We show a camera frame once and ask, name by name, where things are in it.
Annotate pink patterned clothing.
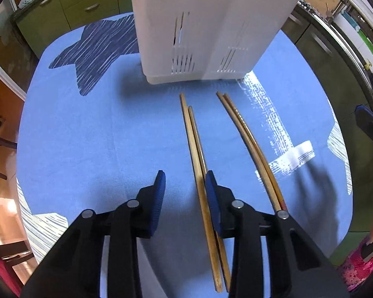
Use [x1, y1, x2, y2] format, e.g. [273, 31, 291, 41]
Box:
[336, 236, 373, 292]

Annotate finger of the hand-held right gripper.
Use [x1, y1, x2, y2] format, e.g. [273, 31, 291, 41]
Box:
[354, 105, 373, 149]

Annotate pair wooden chopsticks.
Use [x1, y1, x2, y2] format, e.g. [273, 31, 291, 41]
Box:
[179, 92, 224, 293]
[216, 91, 282, 213]

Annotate blue star-print tablecloth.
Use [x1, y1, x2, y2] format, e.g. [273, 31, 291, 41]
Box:
[16, 12, 353, 298]

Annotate green plastic basin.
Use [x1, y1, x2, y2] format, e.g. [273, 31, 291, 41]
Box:
[345, 12, 373, 59]

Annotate steel kitchen faucet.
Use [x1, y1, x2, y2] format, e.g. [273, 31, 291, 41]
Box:
[325, 0, 356, 25]

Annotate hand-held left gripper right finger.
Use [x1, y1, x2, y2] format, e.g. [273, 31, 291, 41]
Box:
[204, 170, 350, 298]

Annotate white plastic utensil holder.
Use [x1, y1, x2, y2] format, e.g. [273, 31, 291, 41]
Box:
[129, 0, 310, 85]

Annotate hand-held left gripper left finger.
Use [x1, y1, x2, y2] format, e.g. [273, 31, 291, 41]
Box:
[20, 170, 167, 298]

